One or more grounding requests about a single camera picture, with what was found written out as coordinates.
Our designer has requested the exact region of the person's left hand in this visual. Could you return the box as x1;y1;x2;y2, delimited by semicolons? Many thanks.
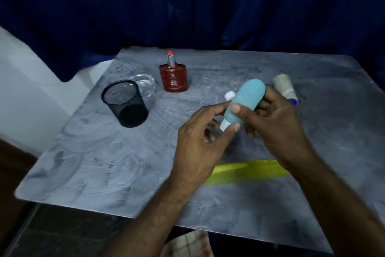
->
168;101;241;197

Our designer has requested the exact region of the person's right hand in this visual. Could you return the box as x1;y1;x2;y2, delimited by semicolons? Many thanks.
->
230;86;316;170

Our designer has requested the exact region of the light blue bottle white cap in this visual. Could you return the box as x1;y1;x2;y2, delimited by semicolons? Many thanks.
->
219;79;267;132

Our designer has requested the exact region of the white lint roll refill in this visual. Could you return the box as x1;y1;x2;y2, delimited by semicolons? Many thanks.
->
272;73;299;101

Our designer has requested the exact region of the yellow-green comb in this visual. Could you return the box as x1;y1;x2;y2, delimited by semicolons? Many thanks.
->
202;160;292;187

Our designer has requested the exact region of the red perfume bottle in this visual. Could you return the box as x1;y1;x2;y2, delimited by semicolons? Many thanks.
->
159;50;189;93

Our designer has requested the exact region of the clear glass ashtray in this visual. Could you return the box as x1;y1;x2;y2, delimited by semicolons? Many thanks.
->
128;74;158;99

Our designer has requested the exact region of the black mesh cup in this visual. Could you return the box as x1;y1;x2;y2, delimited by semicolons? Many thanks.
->
101;79;149;128

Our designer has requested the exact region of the person's right forearm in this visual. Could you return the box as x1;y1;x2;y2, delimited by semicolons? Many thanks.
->
287;153;385;257

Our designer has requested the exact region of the person's left forearm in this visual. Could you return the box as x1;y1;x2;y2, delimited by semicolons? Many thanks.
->
103;178;196;257

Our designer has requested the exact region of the plaid shirt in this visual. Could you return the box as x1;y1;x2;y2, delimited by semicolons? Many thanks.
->
159;230;215;257

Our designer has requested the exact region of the dark blue curtain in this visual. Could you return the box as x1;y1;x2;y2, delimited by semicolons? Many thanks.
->
0;0;385;86

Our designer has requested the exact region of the brown wooden panel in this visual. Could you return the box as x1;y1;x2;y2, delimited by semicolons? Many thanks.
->
0;139;38;248

